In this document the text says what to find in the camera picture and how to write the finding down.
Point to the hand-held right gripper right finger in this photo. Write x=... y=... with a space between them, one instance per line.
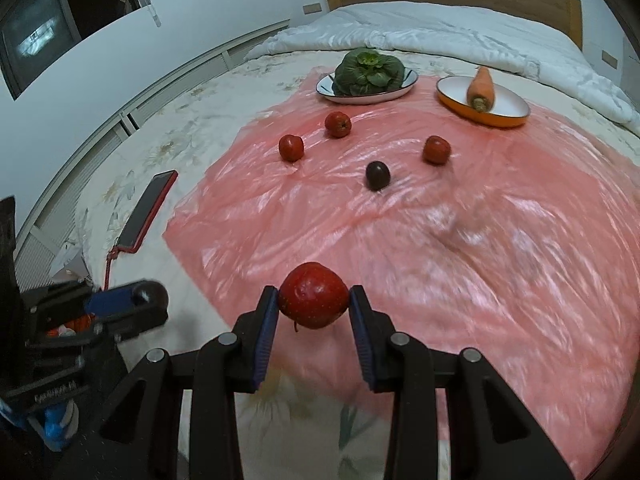
x=361 y=340

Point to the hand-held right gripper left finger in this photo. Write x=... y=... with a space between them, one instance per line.
x=265 y=340

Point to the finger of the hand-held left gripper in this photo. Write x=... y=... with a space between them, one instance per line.
x=112 y=302
x=55 y=299

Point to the red apple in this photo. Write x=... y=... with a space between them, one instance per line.
x=291 y=147
x=312 y=295
x=338 y=124
x=436 y=150

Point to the dark plum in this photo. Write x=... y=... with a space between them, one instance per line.
x=377 y=175

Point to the person's left hand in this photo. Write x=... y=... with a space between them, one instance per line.
x=57 y=422

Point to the small orange object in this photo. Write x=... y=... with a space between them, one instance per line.
x=77 y=321

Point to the red phone charm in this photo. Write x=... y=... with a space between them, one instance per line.
x=106 y=270

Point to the dark upright object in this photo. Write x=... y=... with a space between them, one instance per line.
x=7 y=240

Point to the phone in red case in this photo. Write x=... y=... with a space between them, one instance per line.
x=147 y=210

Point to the pink plastic sheet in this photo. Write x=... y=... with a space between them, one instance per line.
x=450 y=285

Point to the white plate with blue rim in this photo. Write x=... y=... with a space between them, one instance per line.
x=325 y=87

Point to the dark window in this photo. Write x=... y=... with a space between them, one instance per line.
x=40 y=35

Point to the green leafy vegetable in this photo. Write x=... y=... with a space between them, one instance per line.
x=367 y=72

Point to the orange plate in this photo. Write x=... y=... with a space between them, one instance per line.
x=505 y=102

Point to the carrot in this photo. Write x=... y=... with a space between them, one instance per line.
x=481 y=87

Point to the white duvet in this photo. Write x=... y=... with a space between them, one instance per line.
x=450 y=30

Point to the wall socket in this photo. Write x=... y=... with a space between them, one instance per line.
x=609 y=58
x=312 y=8

